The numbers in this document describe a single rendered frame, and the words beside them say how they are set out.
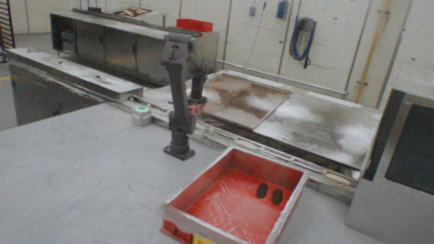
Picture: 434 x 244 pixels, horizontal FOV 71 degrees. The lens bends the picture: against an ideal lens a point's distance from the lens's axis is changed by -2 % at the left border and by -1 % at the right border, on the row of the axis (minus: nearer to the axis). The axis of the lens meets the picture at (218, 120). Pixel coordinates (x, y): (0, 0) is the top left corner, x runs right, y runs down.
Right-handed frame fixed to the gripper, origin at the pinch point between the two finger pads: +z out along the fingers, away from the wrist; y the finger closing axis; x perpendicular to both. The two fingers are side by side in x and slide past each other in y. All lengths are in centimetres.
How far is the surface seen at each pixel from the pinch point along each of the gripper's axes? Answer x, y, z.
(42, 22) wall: -699, -317, 46
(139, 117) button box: -22.4, 14.9, 4.2
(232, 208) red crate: 46, 39, 10
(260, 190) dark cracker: 49, 24, 9
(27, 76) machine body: -144, 6, 12
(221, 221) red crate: 46, 47, 10
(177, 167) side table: 15.7, 31.4, 10.0
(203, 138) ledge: 11.7, 7.5, 6.3
